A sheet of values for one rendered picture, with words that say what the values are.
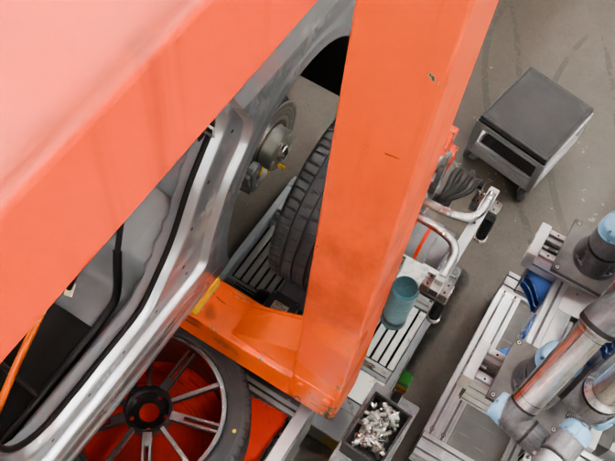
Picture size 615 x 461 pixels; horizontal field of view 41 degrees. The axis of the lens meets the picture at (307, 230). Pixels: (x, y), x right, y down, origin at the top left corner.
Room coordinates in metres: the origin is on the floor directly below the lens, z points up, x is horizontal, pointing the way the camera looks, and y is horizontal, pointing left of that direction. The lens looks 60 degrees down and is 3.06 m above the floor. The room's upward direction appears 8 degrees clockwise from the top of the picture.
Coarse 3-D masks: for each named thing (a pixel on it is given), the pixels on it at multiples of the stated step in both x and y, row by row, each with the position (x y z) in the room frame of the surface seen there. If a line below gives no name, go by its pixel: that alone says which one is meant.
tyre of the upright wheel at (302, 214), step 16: (320, 144) 1.37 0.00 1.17; (320, 160) 1.32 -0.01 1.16; (304, 176) 1.28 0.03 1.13; (320, 176) 1.28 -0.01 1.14; (304, 192) 1.24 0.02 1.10; (320, 192) 1.24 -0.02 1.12; (288, 208) 1.21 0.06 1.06; (304, 208) 1.21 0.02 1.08; (320, 208) 1.21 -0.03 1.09; (288, 224) 1.18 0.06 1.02; (304, 224) 1.17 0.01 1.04; (272, 240) 1.16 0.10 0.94; (288, 240) 1.16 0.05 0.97; (304, 240) 1.14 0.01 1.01; (272, 256) 1.14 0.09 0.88; (288, 256) 1.13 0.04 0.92; (304, 256) 1.12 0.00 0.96; (288, 272) 1.12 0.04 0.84; (304, 272) 1.10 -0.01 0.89; (304, 288) 1.12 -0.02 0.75
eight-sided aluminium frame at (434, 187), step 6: (444, 156) 1.46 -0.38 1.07; (450, 156) 1.55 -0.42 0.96; (438, 162) 1.41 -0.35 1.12; (444, 162) 1.50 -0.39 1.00; (438, 168) 1.54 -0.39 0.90; (444, 168) 1.54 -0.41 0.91; (438, 174) 1.53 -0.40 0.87; (432, 180) 1.58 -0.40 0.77; (438, 180) 1.53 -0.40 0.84; (432, 186) 1.54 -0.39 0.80; (438, 186) 1.56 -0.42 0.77; (426, 192) 1.54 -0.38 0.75; (432, 192) 1.53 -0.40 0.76; (420, 210) 1.49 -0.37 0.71
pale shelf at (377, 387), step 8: (376, 384) 0.94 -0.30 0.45; (384, 392) 0.92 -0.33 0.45; (392, 392) 0.92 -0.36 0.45; (368, 400) 0.89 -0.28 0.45; (360, 408) 0.85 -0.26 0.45; (408, 408) 0.88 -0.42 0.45; (416, 408) 0.88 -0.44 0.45; (408, 424) 0.82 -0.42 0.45; (400, 440) 0.77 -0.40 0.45; (336, 448) 0.71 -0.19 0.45; (392, 448) 0.74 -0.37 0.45; (336, 456) 0.68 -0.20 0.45; (344, 456) 0.69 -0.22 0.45; (392, 456) 0.71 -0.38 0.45
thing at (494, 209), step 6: (480, 192) 1.44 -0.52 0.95; (474, 198) 1.41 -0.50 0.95; (480, 198) 1.41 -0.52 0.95; (474, 204) 1.39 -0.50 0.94; (492, 204) 1.40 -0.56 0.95; (498, 204) 1.40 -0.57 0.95; (474, 210) 1.39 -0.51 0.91; (492, 210) 1.37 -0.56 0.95; (498, 210) 1.38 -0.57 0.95; (486, 216) 1.37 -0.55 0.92; (492, 216) 1.37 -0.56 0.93
